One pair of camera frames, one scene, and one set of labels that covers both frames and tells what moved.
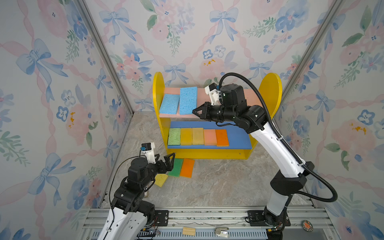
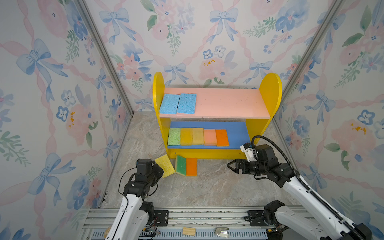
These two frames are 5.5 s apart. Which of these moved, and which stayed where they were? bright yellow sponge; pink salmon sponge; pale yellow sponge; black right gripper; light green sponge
Moved: black right gripper
Stayed: bright yellow sponge; light green sponge; pink salmon sponge; pale yellow sponge
